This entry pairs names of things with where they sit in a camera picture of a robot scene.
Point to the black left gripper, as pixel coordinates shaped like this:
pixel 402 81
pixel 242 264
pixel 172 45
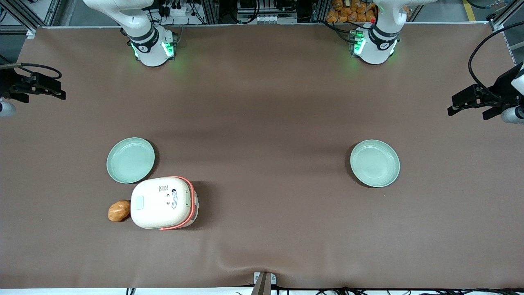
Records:
pixel 500 85

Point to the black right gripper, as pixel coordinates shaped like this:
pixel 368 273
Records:
pixel 9 83

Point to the cream rice cooker orange trim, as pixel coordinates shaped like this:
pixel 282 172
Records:
pixel 161 203

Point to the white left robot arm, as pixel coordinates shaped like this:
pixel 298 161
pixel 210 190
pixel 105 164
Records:
pixel 374 47

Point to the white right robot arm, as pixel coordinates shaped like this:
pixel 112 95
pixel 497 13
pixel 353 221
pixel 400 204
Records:
pixel 148 45

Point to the pale green plate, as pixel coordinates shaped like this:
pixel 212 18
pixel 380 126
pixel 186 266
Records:
pixel 374 163
pixel 130 160

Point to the brown potato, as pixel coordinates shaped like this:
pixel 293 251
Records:
pixel 118 210

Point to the white power strip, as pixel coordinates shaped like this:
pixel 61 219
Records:
pixel 177 11

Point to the bag of orange bread rolls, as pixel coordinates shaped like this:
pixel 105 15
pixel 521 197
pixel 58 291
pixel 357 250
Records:
pixel 348 12

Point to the brown table cover mat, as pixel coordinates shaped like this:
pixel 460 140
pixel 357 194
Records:
pixel 262 102

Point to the grey electronics box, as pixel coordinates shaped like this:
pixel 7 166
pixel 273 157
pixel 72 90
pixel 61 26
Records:
pixel 266 12

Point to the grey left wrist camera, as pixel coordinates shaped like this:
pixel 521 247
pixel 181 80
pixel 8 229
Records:
pixel 513 115

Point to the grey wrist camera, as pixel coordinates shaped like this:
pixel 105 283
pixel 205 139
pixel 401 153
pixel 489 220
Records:
pixel 6 109
pixel 513 115

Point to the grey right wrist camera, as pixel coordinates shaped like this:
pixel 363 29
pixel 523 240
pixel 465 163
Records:
pixel 6 109

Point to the aluminium frame profile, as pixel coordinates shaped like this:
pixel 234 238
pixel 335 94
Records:
pixel 501 18
pixel 24 16

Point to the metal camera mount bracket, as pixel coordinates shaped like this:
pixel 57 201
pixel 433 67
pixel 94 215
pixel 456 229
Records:
pixel 262 282

